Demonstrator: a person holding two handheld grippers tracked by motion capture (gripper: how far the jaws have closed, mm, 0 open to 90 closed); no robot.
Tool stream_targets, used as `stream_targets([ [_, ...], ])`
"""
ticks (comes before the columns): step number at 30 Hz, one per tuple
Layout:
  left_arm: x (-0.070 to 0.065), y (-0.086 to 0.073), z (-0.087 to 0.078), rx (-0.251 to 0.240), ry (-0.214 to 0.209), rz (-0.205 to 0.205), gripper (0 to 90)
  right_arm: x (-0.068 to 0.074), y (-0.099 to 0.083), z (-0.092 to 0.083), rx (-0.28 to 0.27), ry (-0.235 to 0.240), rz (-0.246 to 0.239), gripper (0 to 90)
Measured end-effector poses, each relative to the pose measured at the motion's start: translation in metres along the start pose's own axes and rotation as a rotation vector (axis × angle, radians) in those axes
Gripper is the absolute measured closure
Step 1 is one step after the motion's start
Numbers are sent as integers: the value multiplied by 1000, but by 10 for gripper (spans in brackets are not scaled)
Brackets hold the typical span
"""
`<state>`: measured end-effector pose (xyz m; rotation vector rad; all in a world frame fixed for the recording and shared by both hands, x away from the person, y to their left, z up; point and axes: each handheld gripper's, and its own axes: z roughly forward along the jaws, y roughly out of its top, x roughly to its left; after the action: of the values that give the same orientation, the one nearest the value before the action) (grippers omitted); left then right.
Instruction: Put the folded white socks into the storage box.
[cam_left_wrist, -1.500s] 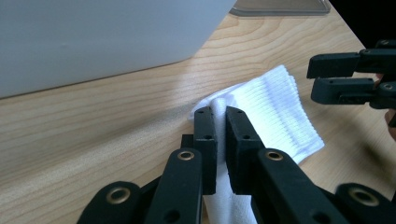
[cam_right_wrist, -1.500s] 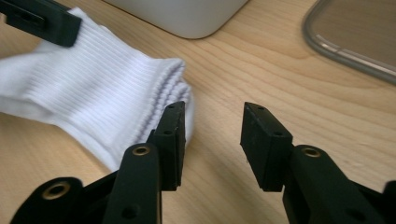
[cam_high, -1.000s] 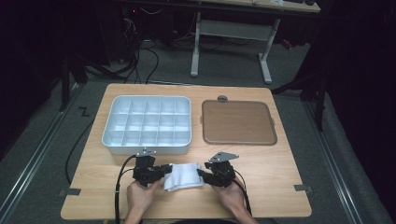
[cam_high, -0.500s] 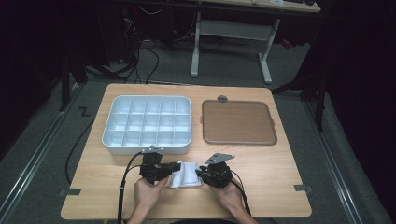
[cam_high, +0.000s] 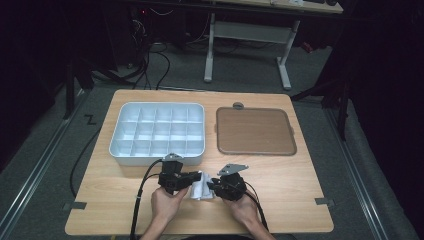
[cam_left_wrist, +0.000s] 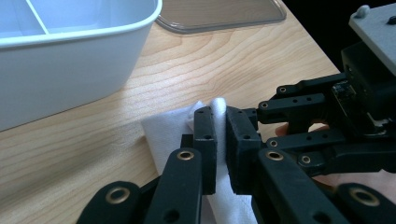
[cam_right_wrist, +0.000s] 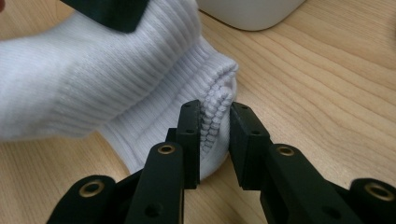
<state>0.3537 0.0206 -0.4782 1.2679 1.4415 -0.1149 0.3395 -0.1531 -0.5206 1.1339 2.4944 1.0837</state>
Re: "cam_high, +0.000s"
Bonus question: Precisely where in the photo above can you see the aluminium floor rail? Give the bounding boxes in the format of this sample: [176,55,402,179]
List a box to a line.
[0,89,89,240]
[324,108,389,240]

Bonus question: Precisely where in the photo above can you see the person's right hand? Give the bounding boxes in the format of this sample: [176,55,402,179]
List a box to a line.
[223,194,263,228]

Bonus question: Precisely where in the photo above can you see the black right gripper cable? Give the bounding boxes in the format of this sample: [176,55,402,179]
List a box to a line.
[244,182,270,232]

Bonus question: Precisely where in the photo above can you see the bundle of black cables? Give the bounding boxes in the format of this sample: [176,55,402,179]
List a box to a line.
[131,16,172,91]

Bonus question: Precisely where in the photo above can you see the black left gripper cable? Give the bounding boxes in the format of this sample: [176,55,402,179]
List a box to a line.
[129,159,164,240]

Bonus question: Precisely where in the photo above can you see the person's left hand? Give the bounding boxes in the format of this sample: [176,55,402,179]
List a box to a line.
[150,187,189,221]

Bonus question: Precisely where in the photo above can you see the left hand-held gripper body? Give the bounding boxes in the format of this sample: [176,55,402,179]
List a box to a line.
[157,152,189,195]

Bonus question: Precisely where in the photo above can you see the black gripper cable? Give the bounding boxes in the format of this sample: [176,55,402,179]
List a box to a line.
[129,159,164,240]
[244,182,270,232]

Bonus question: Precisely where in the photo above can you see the desk with white frame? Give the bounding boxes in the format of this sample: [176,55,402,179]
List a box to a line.
[203,0,344,91]

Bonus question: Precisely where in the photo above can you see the black metal stand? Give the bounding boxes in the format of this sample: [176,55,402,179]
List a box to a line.
[63,58,94,120]
[289,76,351,141]

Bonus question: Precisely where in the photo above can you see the white ribbed cloth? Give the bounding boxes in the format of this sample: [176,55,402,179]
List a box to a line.
[189,170,216,201]

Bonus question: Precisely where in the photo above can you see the grey tape piece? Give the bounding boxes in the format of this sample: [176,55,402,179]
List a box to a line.
[63,201,88,212]
[314,197,335,207]

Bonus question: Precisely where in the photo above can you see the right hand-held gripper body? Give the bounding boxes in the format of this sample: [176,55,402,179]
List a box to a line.
[214,163,250,202]

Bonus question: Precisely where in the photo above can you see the white compartment organizer box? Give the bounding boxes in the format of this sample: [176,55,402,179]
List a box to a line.
[108,101,206,167]

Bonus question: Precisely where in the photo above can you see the black floor cable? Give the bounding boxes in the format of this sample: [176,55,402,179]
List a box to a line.
[69,128,101,198]

